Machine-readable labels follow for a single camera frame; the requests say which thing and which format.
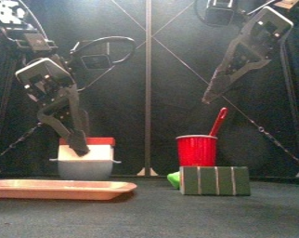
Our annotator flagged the vertical metal frame pole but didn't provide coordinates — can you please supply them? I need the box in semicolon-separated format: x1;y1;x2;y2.
137;0;160;178

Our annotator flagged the pink plastic tray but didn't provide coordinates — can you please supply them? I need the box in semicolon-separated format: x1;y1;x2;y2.
0;178;139;201

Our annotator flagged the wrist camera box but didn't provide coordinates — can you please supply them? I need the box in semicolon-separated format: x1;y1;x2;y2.
69;40;115;72
203;0;236;28

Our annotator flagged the white toy with red top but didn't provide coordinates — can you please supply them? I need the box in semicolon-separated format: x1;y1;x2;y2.
49;137;123;181

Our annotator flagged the thin diagonal brace wire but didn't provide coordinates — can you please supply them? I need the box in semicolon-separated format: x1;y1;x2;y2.
111;0;299;170
0;0;199;165

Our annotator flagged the green block with white stripes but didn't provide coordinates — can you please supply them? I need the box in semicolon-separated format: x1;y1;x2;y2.
179;165;252;197

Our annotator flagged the bright green toy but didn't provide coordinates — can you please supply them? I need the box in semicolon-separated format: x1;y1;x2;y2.
167;171;183;190

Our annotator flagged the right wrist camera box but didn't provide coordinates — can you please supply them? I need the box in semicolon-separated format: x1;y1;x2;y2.
203;0;236;28

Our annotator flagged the red plastic cup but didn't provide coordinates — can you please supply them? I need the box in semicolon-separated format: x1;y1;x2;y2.
175;134;220;167

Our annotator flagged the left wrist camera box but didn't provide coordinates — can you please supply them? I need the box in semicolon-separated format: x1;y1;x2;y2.
69;40;115;72

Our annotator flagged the red plastic spoon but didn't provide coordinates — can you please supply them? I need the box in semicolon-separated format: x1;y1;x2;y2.
208;107;229;138

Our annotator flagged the black left camera cable loop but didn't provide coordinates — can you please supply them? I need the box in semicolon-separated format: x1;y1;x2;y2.
72;35;137;67

